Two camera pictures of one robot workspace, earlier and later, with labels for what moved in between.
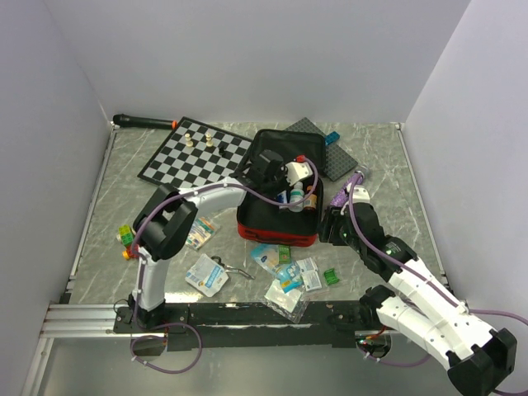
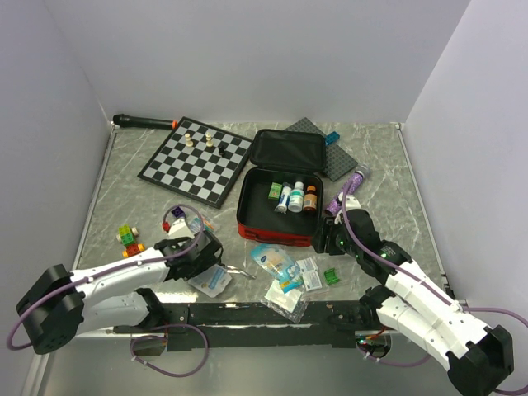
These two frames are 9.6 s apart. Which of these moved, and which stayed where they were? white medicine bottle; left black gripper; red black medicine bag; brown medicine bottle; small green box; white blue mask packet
Moved: left black gripper; small green box
Stayed: red black medicine bag; white blue mask packet; brown medicine bottle; white medicine bottle
